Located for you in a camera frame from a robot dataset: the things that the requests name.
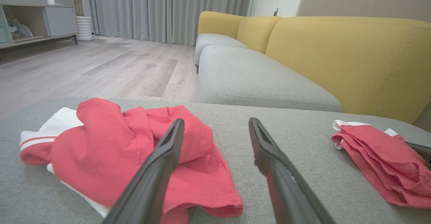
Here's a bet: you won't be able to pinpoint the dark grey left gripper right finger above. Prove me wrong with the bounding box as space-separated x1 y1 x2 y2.
248 117 336 224

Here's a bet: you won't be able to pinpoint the large grey fabric ottoman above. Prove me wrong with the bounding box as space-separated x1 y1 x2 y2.
0 98 431 224

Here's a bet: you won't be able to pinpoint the beige partition panel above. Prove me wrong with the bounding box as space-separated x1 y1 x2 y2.
298 0 431 23

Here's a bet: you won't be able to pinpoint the red white basketball jersey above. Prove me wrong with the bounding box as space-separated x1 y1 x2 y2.
19 98 244 224

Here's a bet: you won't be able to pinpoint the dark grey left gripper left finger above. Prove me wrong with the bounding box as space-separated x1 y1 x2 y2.
102 118 185 224

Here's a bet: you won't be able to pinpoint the white ribbed vase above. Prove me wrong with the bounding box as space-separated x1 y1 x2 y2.
76 16 94 42

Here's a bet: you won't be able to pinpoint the grey plush toy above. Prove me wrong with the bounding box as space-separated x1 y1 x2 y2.
7 18 34 38

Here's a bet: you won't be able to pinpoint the grey pleated curtain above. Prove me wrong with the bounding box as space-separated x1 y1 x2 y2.
79 0 254 46

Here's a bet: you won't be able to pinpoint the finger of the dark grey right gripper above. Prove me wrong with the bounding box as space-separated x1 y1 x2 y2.
406 142 431 170

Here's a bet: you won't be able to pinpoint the low wooden media cabinet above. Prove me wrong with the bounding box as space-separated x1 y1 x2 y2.
0 3 79 50

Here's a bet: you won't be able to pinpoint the red shorts with white stripe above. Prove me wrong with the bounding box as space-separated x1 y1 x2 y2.
331 119 431 210

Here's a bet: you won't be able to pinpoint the grey sofa seat cushion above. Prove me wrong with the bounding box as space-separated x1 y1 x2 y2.
194 33 250 74

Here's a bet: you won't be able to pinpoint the grey sofa back cushion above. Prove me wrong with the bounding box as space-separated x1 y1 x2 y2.
197 44 344 113

